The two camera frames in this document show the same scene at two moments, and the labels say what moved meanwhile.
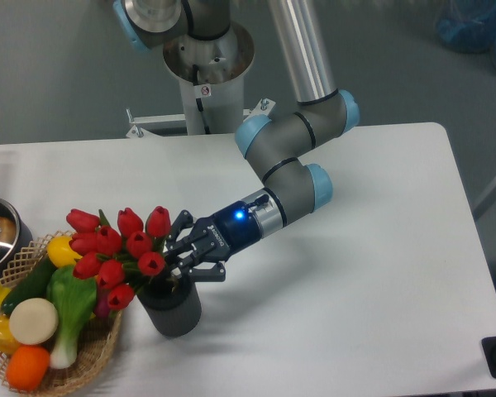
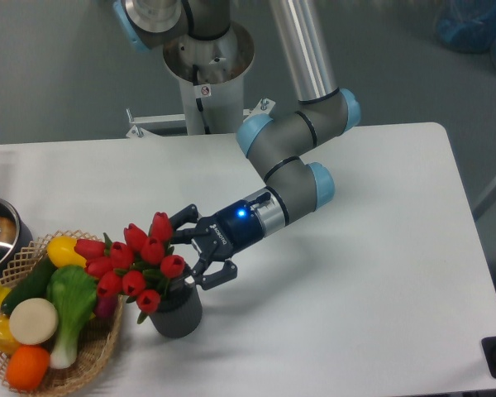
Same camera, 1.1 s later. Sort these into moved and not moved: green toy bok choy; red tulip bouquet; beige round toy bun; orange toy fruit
Moved: red tulip bouquet
Not moved: green toy bok choy; orange toy fruit; beige round toy bun
